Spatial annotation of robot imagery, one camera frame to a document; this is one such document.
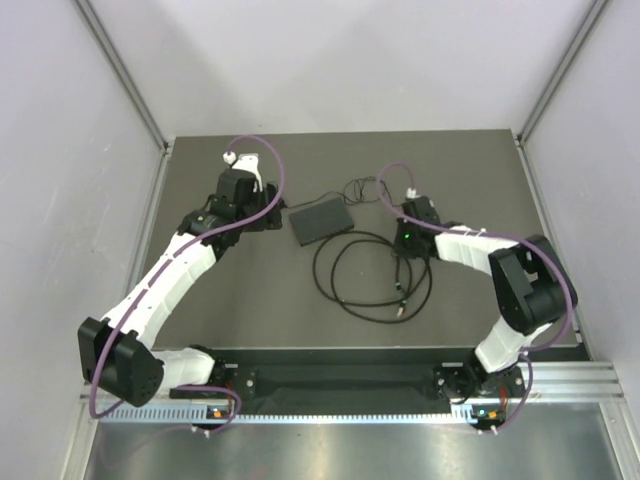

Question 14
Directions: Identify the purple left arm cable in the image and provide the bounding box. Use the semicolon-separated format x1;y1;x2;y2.
88;134;286;471

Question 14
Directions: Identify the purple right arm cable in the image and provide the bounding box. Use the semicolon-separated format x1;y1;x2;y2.
375;160;576;434

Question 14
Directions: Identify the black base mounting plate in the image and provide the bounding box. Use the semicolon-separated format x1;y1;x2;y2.
169;363;529;416

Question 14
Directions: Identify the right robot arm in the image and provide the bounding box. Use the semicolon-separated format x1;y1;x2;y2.
394;188;577;397

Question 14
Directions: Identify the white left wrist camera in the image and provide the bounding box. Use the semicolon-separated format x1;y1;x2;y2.
222;151;263;192

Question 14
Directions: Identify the thin black power cable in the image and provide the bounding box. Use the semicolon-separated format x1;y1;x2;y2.
279;175;391;211

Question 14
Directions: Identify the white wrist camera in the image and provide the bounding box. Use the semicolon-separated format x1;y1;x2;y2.
405;187;418;200
222;151;263;192

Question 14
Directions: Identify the aluminium front frame rail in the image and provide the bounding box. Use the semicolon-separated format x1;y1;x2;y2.
98;359;623;408

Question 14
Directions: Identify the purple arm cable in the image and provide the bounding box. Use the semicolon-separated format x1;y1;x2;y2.
88;134;286;471
375;160;576;434

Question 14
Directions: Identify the dark grey network switch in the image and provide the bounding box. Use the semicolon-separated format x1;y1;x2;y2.
289;198;354;247

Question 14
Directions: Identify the slotted grey cable duct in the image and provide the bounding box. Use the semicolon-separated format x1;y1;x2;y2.
102;402;505;426

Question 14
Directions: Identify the black ethernet cable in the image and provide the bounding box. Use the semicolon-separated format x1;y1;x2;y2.
329;239;434;322
312;232;416;307

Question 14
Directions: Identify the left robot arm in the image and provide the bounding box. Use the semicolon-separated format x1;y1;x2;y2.
78;156;283;407

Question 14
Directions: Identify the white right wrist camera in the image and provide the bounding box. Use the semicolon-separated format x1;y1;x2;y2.
405;187;418;200

